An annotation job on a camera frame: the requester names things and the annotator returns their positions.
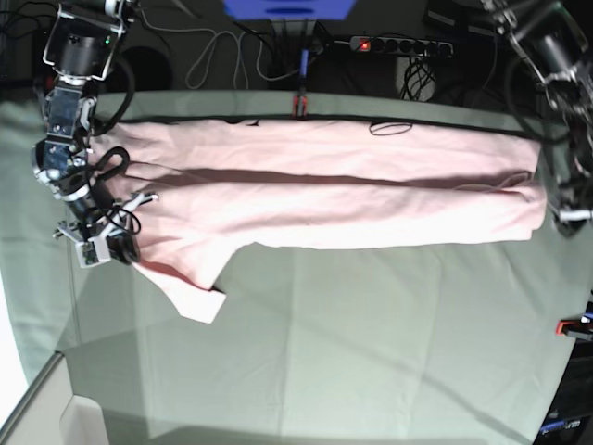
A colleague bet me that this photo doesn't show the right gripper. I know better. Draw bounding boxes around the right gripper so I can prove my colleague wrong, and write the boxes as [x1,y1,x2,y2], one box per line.
[69,197,143,266]

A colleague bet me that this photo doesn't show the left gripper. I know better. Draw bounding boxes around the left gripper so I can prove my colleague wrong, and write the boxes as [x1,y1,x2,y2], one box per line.
[551,180,592,237]

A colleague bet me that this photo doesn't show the pink t-shirt black print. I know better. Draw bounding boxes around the pink t-shirt black print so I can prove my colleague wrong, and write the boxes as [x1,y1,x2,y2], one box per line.
[92,120,547,324]

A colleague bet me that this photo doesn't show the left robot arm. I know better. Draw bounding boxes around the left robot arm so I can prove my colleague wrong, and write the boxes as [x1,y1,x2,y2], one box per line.
[481,1,592,238]

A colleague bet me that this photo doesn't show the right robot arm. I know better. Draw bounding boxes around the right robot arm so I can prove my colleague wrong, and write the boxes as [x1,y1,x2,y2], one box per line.
[32,1,148,268]

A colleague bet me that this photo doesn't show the red clamp right edge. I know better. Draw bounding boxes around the red clamp right edge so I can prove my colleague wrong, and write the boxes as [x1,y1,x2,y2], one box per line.
[556,313,592,342]

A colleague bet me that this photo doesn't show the white bin corner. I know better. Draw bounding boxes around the white bin corner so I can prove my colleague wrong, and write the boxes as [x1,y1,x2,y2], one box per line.
[59,395,109,445]

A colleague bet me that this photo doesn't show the red clamp top centre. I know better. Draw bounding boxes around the red clamp top centre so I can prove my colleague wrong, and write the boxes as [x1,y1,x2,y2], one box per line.
[292,93,307,120]

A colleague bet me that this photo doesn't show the black power strip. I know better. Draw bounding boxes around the black power strip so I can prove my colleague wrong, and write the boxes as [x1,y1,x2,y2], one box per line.
[349,36,455,59]

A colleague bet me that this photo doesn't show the blue box top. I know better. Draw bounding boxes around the blue box top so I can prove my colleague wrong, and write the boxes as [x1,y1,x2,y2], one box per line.
[223,0,356,20]

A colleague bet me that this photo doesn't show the blue clamp handle centre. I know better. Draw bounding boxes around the blue clamp handle centre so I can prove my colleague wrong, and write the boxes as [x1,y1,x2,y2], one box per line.
[299,48,309,81]

